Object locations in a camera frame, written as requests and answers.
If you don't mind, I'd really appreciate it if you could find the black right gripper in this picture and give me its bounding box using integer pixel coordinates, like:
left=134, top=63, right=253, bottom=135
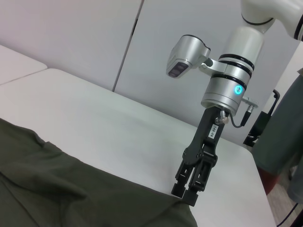
left=171, top=107, right=228, bottom=206

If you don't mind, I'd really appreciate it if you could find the dark green FREE t-shirt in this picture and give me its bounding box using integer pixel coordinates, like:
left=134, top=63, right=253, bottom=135
left=0, top=117, right=199, bottom=227

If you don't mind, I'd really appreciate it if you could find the black office chair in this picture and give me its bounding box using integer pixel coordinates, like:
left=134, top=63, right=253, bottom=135
left=243, top=89, right=281, bottom=148

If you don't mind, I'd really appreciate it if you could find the person in grey shorts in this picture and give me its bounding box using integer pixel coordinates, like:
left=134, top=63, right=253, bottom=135
left=255, top=68, right=303, bottom=204

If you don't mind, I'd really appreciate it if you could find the right gripper connector cable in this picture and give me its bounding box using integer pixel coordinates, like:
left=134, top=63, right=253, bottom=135
left=217, top=96, right=259, bottom=128

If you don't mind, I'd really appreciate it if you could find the thin black floor cable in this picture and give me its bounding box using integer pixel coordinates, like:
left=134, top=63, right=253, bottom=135
left=276, top=200, right=299, bottom=226

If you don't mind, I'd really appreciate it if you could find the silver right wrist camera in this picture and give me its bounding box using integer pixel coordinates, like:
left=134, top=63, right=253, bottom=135
left=165, top=35, right=223, bottom=79

